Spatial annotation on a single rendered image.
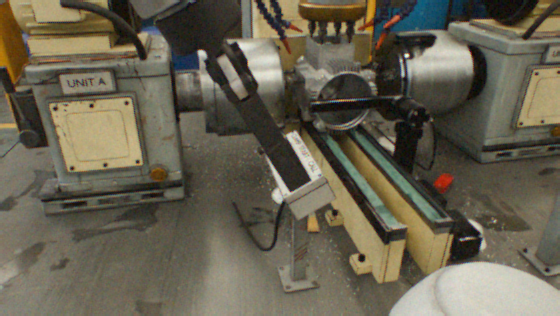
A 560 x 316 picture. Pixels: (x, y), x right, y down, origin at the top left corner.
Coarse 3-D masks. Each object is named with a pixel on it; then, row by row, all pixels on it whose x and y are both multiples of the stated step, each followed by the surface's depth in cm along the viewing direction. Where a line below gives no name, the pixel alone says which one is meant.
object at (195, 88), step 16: (256, 48) 99; (272, 48) 99; (256, 64) 96; (272, 64) 97; (176, 80) 100; (192, 80) 100; (208, 80) 95; (256, 80) 96; (272, 80) 97; (288, 80) 103; (192, 96) 100; (208, 96) 96; (224, 96) 95; (272, 96) 98; (208, 112) 97; (224, 112) 97; (272, 112) 100; (208, 128) 102; (224, 128) 101; (240, 128) 102
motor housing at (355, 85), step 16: (336, 64) 103; (352, 64) 104; (352, 80) 117; (304, 96) 109; (336, 96) 125; (352, 96) 117; (336, 112) 118; (352, 112) 114; (368, 112) 109; (336, 128) 109; (352, 128) 111
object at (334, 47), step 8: (312, 40) 110; (328, 40) 117; (336, 40) 116; (344, 40) 113; (312, 48) 111; (320, 48) 105; (328, 48) 106; (336, 48) 106; (344, 48) 107; (352, 48) 107; (312, 56) 111; (320, 56) 106; (328, 56) 107; (336, 56) 107; (344, 56) 108; (352, 56) 108; (312, 64) 112; (320, 64) 108
